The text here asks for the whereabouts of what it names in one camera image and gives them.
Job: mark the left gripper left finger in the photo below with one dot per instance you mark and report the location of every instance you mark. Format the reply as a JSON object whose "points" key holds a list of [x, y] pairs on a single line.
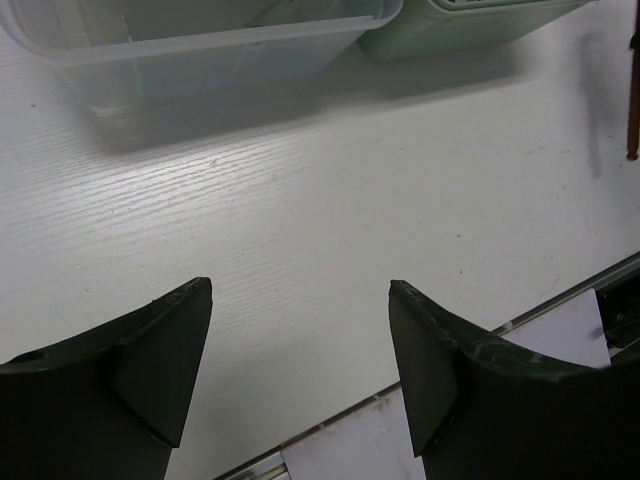
{"points": [[111, 402]]}

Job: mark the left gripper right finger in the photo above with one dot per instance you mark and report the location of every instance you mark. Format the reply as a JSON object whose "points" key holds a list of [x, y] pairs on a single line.
{"points": [[481, 407]]}

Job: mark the green toolbox with clear lid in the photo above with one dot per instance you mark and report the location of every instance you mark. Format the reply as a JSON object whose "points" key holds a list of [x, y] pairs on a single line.
{"points": [[123, 53]]}

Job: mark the right brown hex key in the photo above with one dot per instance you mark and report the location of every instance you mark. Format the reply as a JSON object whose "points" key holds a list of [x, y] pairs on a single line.
{"points": [[633, 118]]}

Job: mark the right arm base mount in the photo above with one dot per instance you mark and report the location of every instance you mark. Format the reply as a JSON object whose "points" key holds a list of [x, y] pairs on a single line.
{"points": [[619, 308]]}

